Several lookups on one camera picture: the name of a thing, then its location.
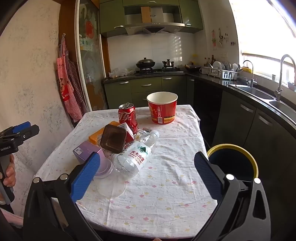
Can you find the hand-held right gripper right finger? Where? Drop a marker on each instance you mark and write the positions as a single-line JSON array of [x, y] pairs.
[[205, 176]]

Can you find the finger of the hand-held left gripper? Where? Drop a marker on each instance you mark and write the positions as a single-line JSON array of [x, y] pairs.
[[29, 132], [22, 127]]

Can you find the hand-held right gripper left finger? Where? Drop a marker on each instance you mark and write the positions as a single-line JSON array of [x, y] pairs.
[[85, 178]]

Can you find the clear plastic cup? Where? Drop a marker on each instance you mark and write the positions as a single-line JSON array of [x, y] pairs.
[[111, 185]]

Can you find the purple box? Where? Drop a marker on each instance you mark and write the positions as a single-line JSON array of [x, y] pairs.
[[84, 150]]

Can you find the yellow rimmed trash bin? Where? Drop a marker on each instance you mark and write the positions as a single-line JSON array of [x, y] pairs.
[[233, 160]]

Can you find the orange bristle brush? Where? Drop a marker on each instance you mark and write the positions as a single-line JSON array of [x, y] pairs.
[[96, 138]]

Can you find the brown plastic tray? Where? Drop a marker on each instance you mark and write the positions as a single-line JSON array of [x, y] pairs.
[[113, 139]]

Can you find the clear plastic water bottle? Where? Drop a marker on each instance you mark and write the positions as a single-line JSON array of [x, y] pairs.
[[136, 155]]

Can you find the red soda can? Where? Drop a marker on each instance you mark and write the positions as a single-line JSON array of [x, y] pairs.
[[126, 115]]

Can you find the silver snack wrapper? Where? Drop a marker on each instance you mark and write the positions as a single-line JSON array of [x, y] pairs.
[[144, 131]]

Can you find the red paper bucket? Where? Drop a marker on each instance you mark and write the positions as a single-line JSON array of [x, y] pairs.
[[161, 111]]

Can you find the person's left hand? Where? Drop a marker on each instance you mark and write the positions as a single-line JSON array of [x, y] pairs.
[[11, 169]]

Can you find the white floral tablecloth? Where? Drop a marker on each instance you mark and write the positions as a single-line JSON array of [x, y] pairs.
[[161, 185]]

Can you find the red gingham apron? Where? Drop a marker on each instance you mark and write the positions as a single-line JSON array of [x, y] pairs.
[[64, 88]]

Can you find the dark checked apron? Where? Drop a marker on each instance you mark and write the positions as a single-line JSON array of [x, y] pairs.
[[75, 78]]

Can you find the glass sliding door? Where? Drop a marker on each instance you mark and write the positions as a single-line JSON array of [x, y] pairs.
[[90, 58]]

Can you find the steel kitchen sink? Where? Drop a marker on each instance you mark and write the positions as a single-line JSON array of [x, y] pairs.
[[256, 91]]

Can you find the black kitchen countertop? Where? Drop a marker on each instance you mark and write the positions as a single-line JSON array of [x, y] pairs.
[[208, 76]]

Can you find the white dish rack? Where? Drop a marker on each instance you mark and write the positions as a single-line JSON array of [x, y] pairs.
[[219, 73]]

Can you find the small steel faucet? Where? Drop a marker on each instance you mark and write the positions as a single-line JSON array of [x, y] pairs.
[[251, 82]]

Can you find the white mug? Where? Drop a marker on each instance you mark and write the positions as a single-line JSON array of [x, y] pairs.
[[203, 70]]

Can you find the green lower cabinets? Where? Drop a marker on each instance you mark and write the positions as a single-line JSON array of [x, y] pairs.
[[150, 85]]

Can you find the green cabinets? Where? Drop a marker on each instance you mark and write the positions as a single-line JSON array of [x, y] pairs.
[[150, 85], [192, 14]]

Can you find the clear plastic bag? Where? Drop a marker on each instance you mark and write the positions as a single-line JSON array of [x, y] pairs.
[[120, 72]]

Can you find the black frying pan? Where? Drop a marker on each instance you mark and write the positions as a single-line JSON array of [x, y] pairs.
[[192, 67]]

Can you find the large steel faucet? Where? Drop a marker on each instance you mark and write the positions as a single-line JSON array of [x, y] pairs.
[[278, 92]]

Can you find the white plate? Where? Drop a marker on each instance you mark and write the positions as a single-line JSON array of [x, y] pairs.
[[217, 64]]

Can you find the yellow container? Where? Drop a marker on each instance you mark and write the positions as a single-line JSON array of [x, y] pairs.
[[246, 69]]

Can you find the black gas stove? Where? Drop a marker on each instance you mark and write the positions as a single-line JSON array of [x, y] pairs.
[[159, 70]]

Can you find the dark sauce bottle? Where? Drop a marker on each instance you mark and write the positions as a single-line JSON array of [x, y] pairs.
[[212, 60]]

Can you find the small metal kettle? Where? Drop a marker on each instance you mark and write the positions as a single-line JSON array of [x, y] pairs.
[[168, 63]]

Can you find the small bowl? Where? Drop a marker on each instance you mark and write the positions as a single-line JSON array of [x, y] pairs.
[[291, 85]]

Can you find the black wok with lid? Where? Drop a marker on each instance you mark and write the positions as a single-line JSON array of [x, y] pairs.
[[145, 62]]

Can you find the white hanging ladle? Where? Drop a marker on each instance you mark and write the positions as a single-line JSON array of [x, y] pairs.
[[220, 39]]

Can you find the window with blind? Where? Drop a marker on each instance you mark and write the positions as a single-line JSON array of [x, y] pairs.
[[266, 34]]

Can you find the steel range hood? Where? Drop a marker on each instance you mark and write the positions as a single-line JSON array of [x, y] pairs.
[[152, 29]]

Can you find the green upper cabinets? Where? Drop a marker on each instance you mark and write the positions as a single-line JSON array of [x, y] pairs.
[[192, 14]]

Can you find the wall hanging ornament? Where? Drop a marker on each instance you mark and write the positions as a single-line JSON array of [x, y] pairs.
[[213, 39]]

